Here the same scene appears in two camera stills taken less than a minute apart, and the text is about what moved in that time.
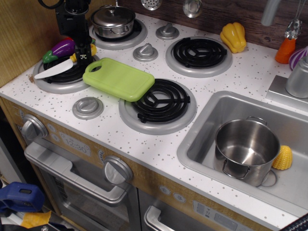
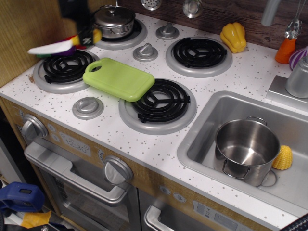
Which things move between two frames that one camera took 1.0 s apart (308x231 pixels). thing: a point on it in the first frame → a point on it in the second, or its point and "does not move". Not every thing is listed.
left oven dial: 32,128 does not move
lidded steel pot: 112,21 does not move
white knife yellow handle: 59,68 → 76,41
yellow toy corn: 284,160 does not move
